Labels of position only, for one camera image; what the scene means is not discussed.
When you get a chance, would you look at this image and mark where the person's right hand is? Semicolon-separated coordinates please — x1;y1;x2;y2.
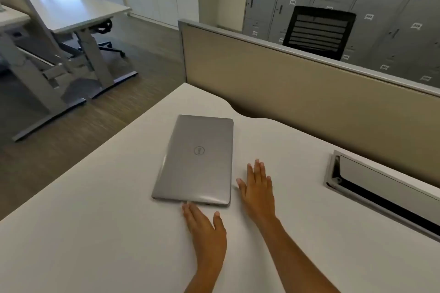
236;158;277;227

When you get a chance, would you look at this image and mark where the person's left hand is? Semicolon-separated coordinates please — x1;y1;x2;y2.
181;201;228;269

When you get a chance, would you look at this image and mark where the grey laptop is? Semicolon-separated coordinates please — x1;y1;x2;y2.
151;114;235;207

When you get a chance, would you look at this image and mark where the person's left forearm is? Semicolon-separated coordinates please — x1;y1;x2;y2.
184;263;224;293

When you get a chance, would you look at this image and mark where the person's right forearm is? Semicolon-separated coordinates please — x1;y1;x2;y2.
256;215;341;293

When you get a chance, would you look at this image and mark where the beige desk partition panel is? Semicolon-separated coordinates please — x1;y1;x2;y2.
178;18;440;189

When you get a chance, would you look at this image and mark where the grey metal locker bank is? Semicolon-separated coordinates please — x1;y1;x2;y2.
242;0;440;89

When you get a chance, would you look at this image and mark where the white office desk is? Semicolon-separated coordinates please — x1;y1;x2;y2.
29;0;139;101
0;4;87;142

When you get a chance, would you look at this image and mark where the silver desk cable tray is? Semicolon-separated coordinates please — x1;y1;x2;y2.
324;149;440;239

